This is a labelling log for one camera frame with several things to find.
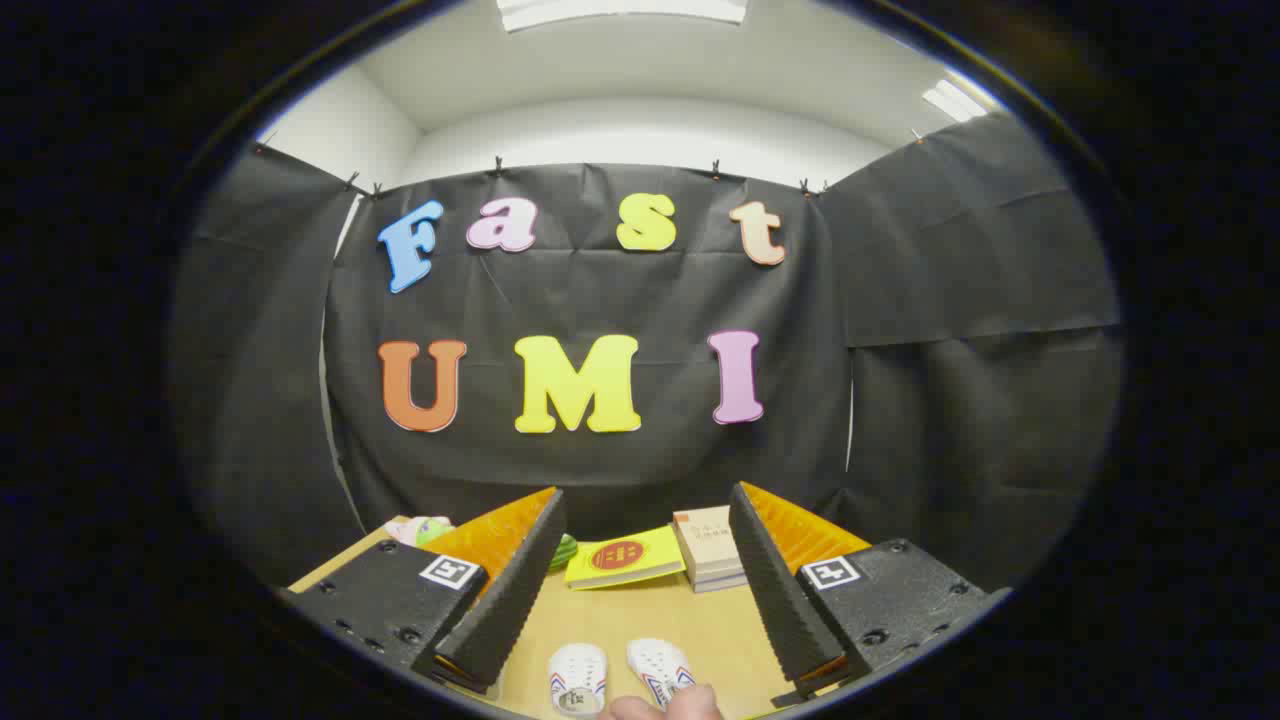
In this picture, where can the watermelon slice plush toy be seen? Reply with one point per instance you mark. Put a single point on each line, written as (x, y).
(563, 552)

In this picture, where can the ceiling light panel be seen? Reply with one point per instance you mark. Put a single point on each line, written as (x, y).
(620, 12)
(955, 100)

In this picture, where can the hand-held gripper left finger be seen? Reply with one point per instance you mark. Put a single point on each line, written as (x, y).
(510, 600)

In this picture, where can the pink and green plush toy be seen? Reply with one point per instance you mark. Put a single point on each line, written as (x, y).
(415, 528)

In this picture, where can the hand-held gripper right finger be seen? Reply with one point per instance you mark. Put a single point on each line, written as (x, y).
(775, 590)

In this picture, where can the yellow book with red circle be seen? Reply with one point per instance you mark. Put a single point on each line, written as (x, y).
(625, 557)

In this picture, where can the white canvas shoe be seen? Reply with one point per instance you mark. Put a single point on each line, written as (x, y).
(577, 678)
(658, 668)

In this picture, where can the stack of beige books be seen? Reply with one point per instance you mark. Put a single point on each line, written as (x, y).
(705, 545)

